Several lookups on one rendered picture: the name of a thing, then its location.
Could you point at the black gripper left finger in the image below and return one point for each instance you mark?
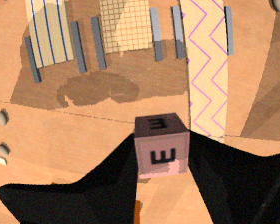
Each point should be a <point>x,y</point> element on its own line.
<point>106,195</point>

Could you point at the pale yellow flat bar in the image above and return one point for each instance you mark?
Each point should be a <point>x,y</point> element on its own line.
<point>3,160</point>

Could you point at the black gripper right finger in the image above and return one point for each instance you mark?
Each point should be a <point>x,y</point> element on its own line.
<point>236,186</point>

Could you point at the pale yellow strip with pink zigzag pattern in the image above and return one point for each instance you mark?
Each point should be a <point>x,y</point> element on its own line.
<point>205,55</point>

